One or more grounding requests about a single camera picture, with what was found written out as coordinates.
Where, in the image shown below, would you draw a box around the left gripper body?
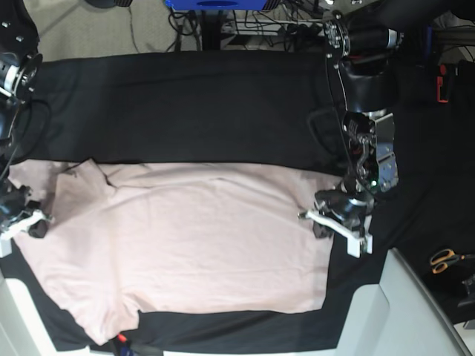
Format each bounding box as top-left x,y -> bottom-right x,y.
298,189 -> 373,258

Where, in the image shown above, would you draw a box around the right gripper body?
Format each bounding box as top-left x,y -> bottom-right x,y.
1,183 -> 52,258

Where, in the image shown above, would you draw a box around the pink T-shirt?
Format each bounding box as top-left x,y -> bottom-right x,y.
10,160 -> 338,344

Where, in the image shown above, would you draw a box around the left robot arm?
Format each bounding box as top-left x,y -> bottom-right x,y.
299,1 -> 474,258

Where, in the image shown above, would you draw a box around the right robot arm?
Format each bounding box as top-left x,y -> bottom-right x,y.
1,1 -> 51,257

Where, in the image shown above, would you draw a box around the black table cloth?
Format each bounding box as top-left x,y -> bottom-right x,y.
18,50 -> 474,354

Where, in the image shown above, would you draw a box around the red black clamp bottom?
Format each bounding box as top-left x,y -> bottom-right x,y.
108,334 -> 164,356

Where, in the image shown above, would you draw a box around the red black clamp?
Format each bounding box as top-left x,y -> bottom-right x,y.
436,63 -> 459,104
108,334 -> 164,356

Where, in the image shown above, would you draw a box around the black object right edge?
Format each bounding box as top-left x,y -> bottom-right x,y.
457,274 -> 474,330

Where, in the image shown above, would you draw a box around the red black clamp right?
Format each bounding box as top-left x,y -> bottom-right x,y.
436,63 -> 459,104

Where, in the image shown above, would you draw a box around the power strip with red light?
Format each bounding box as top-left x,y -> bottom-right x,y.
221,19 -> 323,36

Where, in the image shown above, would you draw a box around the black monitor stand pole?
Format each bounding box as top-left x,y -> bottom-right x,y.
200,10 -> 223,51

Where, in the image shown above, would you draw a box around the blue box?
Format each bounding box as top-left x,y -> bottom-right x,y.
165,0 -> 266,11

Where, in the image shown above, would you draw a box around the white table frame left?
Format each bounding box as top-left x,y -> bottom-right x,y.
0,269 -> 92,356

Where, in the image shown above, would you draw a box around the white table frame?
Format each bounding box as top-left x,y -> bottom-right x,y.
0,269 -> 92,356
335,248 -> 471,356

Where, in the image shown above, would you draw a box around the orange handled scissors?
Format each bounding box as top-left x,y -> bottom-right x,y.
429,248 -> 474,274

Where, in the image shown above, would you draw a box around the white table frame right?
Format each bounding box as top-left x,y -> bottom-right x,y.
335,248 -> 471,356

